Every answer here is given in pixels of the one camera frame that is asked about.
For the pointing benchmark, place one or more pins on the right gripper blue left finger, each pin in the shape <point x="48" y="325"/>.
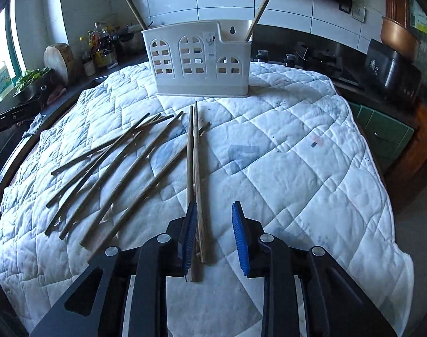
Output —
<point x="125" y="290"/>

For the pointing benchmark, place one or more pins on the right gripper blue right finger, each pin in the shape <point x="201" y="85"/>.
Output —
<point x="334" y="303"/>

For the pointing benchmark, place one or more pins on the metal bowl of greens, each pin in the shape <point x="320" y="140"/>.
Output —
<point x="31" y="82"/>

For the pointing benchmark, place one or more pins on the round wooden cutting board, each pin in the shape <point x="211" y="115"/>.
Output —
<point x="60" y="58"/>

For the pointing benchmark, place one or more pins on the white quilted table cloth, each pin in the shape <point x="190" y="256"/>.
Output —
<point x="291" y="153"/>

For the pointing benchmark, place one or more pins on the oil bottle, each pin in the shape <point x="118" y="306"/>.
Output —
<point x="97" y="51"/>

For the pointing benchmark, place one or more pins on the steel pot with lid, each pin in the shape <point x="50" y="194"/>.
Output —
<point x="129" y="40"/>

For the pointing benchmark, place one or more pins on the white plastic utensil holder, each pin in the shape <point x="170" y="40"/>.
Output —
<point x="200" y="58"/>

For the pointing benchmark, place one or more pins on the black gas stove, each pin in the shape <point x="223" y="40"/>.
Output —
<point x="307" y="58"/>

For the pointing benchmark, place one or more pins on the copper inner pot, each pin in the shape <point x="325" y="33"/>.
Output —
<point x="394" y="35"/>

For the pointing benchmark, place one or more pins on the wooden glass cabinet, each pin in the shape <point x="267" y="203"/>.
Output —
<point x="407" y="176"/>

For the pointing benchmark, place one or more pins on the white wall socket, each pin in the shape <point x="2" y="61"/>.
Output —
<point x="358" y="13"/>

